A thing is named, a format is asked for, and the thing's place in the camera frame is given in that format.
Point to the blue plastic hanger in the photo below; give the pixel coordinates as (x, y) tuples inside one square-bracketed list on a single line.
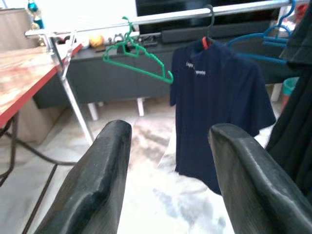
[(275, 44)]

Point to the orange bucket teal bag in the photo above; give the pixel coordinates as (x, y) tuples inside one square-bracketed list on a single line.
[(290, 87)]

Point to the yellow orange round plush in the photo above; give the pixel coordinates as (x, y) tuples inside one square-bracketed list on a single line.
[(96, 41)]

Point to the light wooden sideboard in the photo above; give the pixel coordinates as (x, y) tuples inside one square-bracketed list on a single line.
[(14, 29)]

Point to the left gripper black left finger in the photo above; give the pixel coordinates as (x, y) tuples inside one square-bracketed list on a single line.
[(97, 182)]

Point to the navy polo shirt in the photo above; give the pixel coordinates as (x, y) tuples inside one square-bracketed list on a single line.
[(214, 109)]

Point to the green plastic hanger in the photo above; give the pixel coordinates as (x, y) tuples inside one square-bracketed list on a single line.
[(146, 73)]

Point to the small grey figurine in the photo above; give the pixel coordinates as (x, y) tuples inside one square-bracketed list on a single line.
[(118, 38)]

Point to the gold blue trophy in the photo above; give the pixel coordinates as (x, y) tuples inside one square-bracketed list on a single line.
[(36, 19)]

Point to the black printed t-shirt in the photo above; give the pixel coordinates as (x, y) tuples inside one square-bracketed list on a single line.
[(297, 122)]

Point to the black soundbar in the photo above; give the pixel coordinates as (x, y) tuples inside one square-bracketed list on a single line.
[(185, 34)]

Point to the black television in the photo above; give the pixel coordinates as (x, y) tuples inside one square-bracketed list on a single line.
[(170, 6)]

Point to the silver metal clothes rack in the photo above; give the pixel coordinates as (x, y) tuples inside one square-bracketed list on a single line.
[(170, 16)]

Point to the marble folding table red edge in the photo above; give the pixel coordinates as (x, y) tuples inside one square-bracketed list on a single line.
[(24, 73)]

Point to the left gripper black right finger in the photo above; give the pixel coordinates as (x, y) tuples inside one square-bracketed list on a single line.
[(256, 195)]

